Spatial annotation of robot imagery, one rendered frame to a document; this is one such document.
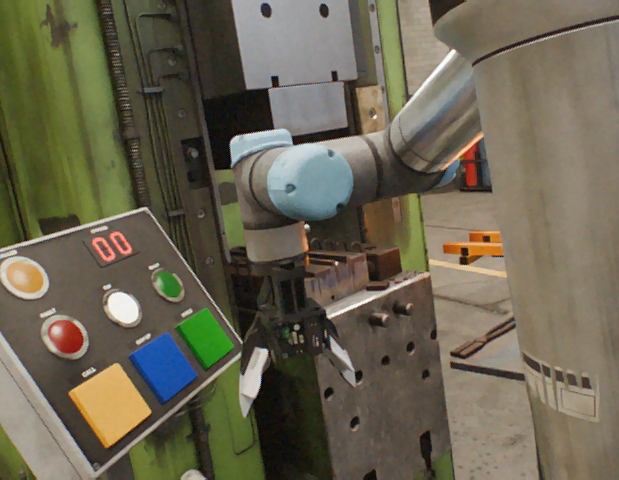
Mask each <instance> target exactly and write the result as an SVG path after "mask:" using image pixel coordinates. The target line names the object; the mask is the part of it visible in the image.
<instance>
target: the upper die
mask: <svg viewBox="0 0 619 480"><path fill-rule="evenodd" d="M203 107H204V112H205V118H206V124H207V129H208V135H209V139H210V145H211V147H218V146H225V145H230V144H231V142H232V140H233V139H234V138H235V137H236V136H242V135H248V134H254V133H261V132H267V131H274V130H280V129H285V130H287V131H288V132H289V133H290V134H291V137H295V136H301V135H306V134H312V133H317V132H323V131H329V130H335V129H341V128H347V127H348V122H347V115H346V108H345V100H344V93H343V86H342V81H339V82H329V83H319V84H309V85H300V86H290V87H280V88H270V89H265V90H261V91H256V92H252V93H248V94H244V95H240V96H235V97H231V98H227V99H224V100H219V101H215V102H211V103H207V104H203Z"/></svg>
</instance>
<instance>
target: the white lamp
mask: <svg viewBox="0 0 619 480"><path fill-rule="evenodd" d="M108 307H109V310H110V312H111V314H112V315H113V316H114V317H115V318H116V319H117V320H118V319H119V320H121V321H123V322H131V321H133V320H135V319H136V317H137V314H138V310H137V307H136V305H135V303H134V302H133V300H132V299H131V298H129V297H128V296H126V295H124V294H121V293H116V294H113V295H111V297H110V298H109V300H108Z"/></svg>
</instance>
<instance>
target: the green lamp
mask: <svg viewBox="0 0 619 480"><path fill-rule="evenodd" d="M156 284H157V287H158V288H159V290H160V291H161V293H163V294H164V295H165V296H169V297H178V296H179V295H180V293H181V287H180V284H179V282H178V281H177V279H176V278H175V277H174V276H173V275H171V274H169V273H167V272H160V273H159V274H158V275H157V276H156Z"/></svg>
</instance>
